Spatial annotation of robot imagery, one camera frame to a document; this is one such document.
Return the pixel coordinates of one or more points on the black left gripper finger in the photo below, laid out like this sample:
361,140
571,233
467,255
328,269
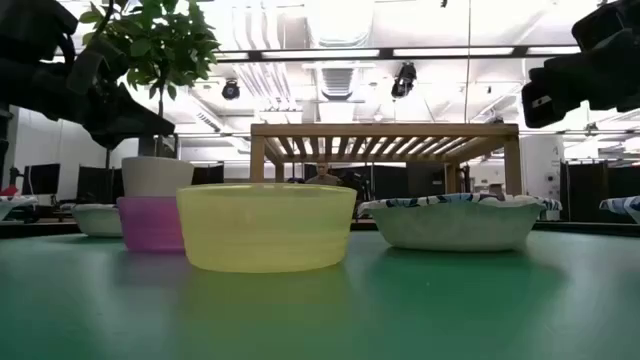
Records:
125,122

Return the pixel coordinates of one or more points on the pink translucent plastic cup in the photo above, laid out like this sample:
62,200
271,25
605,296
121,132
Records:
150,225

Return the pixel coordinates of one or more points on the yellow plastic bowl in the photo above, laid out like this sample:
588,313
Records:
265,230

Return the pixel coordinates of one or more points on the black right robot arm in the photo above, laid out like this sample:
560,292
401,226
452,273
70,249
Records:
610,70

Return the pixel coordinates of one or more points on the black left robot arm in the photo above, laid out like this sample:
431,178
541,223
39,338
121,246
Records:
35,60

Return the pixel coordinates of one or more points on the wooden slatted shelf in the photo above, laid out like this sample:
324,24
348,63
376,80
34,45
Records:
385,130

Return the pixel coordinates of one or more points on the white plant pot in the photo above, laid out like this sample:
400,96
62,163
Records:
155,177

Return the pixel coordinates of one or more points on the green leafy plant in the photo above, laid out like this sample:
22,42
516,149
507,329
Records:
160,45

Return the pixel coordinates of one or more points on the black room partition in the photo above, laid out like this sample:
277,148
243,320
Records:
585,190
622,180
400,182

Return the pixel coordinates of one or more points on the black ceiling lamp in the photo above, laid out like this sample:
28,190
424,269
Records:
230,90
404,80

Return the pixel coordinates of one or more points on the person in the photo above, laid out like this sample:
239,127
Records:
324,179

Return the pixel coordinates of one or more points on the green table mat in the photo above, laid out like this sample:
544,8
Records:
450,310

